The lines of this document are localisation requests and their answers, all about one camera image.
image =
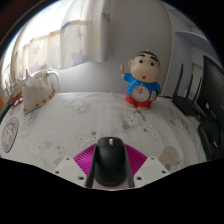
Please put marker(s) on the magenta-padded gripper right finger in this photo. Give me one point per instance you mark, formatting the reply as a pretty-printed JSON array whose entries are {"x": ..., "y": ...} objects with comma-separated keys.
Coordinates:
[{"x": 136, "y": 160}]

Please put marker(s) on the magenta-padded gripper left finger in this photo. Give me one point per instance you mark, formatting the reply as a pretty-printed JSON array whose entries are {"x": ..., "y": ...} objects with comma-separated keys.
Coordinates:
[{"x": 83, "y": 160}]

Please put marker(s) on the black computer mouse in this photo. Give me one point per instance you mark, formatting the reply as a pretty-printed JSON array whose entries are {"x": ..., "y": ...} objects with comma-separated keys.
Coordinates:
[{"x": 110, "y": 163}]

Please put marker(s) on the white printed tablecloth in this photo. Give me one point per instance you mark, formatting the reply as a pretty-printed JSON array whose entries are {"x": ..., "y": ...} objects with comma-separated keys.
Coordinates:
[{"x": 100, "y": 116}]

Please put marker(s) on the black router with antennas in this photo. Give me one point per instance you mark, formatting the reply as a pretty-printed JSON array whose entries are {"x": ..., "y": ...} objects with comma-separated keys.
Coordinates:
[{"x": 186, "y": 103}]

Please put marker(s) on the cartoon boy figure clock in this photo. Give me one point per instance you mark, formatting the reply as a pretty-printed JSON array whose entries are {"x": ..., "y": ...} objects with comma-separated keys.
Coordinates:
[{"x": 143, "y": 83}]

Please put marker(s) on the black box device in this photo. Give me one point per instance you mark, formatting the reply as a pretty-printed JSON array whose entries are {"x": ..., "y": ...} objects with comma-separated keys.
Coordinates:
[{"x": 211, "y": 138}]

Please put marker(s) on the large white conch shell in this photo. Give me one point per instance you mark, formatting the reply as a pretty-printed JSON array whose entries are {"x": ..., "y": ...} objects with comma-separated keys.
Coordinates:
[{"x": 35, "y": 95}]

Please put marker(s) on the black monitor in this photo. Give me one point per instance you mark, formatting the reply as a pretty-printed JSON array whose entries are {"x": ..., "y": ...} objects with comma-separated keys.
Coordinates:
[{"x": 213, "y": 90}]

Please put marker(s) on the white star-print curtain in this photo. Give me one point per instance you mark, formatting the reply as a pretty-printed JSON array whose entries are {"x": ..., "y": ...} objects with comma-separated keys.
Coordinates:
[{"x": 60, "y": 43}]

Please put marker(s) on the white wall shelf unit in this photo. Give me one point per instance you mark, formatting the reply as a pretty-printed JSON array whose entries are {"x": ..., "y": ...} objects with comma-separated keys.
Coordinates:
[{"x": 190, "y": 40}]

